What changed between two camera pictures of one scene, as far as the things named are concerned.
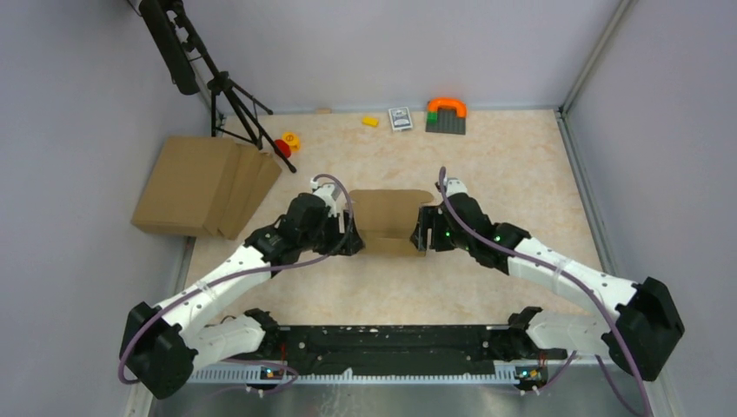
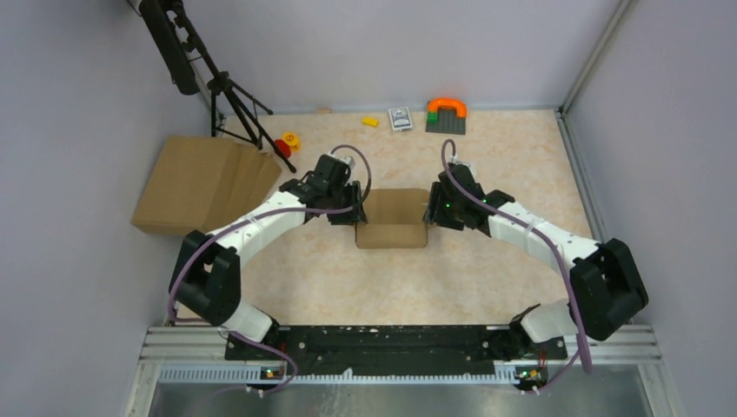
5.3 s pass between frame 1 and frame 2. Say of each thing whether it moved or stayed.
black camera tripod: stayed
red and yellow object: stayed
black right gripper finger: moved
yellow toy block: stayed
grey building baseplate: stayed
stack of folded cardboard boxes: stayed
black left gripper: moved
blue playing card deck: stayed
